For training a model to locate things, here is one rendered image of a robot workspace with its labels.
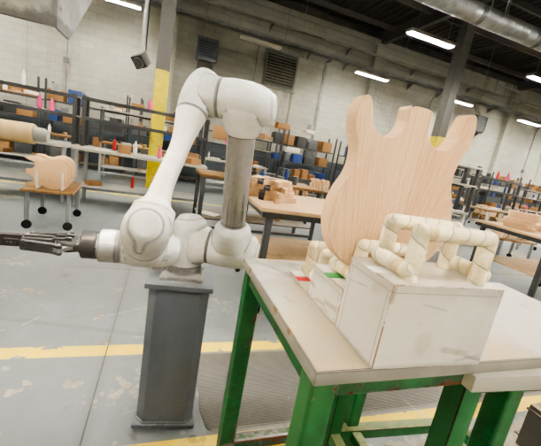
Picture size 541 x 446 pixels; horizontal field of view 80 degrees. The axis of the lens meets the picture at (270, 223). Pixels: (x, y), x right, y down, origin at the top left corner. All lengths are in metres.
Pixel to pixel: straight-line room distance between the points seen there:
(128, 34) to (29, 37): 2.63
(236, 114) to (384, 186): 0.55
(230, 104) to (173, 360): 1.09
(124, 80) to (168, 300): 10.69
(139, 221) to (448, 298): 0.63
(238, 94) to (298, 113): 11.50
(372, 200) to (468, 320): 0.31
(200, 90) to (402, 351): 0.92
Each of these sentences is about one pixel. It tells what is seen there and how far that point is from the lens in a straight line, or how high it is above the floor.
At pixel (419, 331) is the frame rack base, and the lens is 0.70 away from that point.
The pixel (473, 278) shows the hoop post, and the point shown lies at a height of 1.11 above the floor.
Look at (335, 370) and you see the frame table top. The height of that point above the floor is 0.93.
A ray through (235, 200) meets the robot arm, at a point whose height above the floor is 1.09.
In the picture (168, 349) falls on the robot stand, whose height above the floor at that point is 0.40.
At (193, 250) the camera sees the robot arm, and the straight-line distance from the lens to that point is 1.37.
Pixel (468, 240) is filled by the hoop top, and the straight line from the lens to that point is 0.70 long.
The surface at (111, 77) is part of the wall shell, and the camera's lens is 11.86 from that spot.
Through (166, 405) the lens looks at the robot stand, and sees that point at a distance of 1.73.
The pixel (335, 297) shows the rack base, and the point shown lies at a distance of 0.78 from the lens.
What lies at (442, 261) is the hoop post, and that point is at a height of 1.12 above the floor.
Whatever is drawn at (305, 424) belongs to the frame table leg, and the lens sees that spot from 0.71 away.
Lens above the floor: 1.28
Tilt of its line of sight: 12 degrees down
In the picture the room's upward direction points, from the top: 10 degrees clockwise
